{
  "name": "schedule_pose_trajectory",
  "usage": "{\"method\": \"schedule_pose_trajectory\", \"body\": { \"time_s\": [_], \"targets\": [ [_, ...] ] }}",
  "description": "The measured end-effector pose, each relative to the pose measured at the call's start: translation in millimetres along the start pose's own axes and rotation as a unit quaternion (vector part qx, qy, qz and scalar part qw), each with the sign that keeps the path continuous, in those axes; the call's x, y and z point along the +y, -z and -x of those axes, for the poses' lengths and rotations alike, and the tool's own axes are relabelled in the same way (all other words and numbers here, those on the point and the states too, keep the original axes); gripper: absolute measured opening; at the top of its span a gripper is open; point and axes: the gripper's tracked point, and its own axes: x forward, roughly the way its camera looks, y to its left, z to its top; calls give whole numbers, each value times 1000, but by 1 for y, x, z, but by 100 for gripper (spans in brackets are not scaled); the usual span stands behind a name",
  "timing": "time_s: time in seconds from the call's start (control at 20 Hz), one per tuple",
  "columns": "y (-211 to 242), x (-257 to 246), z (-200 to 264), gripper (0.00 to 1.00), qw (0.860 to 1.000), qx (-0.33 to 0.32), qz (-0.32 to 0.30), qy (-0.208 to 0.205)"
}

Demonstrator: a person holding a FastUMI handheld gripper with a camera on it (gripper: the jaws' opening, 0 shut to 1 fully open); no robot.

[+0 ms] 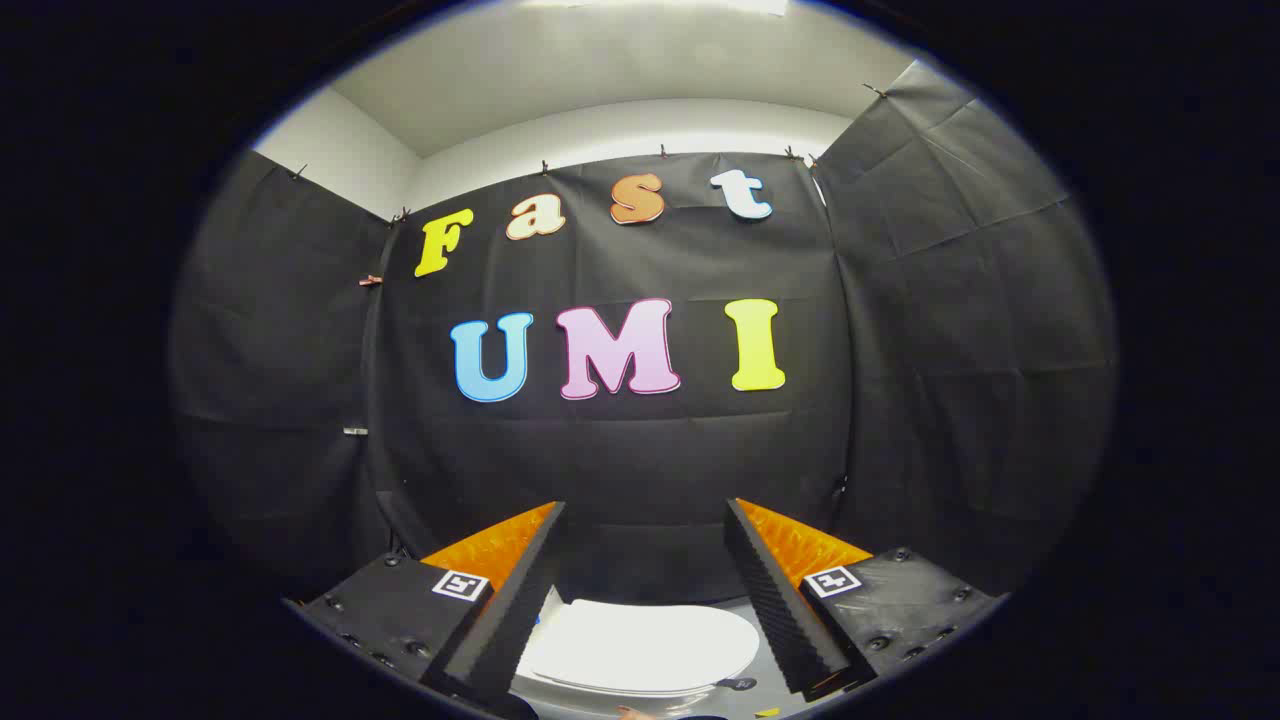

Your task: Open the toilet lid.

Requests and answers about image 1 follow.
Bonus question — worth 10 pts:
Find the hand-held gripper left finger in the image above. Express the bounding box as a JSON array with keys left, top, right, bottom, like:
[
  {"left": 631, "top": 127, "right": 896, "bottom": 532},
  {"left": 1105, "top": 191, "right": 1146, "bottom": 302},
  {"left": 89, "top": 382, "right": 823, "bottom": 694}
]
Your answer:
[{"left": 283, "top": 500, "right": 567, "bottom": 713}]

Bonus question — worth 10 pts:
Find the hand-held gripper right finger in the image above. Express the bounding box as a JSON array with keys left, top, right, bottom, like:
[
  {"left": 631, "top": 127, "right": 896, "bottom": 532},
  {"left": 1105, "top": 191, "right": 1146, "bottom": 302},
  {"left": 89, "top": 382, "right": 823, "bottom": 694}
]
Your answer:
[{"left": 724, "top": 497, "right": 1006, "bottom": 703}]

